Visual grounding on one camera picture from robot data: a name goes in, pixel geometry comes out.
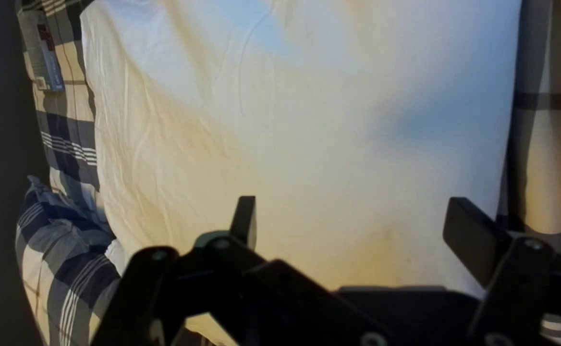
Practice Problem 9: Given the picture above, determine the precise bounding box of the yellow black plaid bed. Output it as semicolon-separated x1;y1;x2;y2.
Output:
13;0;561;346

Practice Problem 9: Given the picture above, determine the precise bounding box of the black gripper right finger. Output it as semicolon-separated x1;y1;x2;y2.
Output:
442;197;561;346

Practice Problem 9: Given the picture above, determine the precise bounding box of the white pillow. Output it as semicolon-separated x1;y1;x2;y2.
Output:
77;0;524;346

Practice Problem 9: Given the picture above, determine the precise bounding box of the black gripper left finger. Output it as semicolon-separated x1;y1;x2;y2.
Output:
90;195;388;346

